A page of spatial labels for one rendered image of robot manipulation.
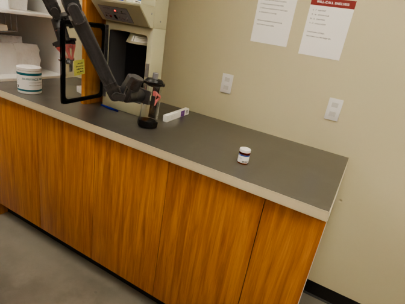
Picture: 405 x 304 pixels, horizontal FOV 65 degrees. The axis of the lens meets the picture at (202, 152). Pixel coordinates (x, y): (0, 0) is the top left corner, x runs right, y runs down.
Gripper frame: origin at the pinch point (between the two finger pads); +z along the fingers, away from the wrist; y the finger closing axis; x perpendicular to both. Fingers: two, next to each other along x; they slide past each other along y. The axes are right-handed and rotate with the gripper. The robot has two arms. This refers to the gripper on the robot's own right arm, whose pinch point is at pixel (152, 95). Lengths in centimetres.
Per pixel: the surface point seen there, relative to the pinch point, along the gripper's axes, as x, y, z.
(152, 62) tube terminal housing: -14.5, 9.6, 9.2
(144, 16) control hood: -35.1, 10.6, -1.3
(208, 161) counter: 16.4, -44.4, -16.1
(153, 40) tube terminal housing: -25.5, 9.9, 7.6
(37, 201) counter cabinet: 84, 64, -12
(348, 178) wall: 23, -99, 52
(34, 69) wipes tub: 5, 76, -9
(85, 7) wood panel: -34, 48, -2
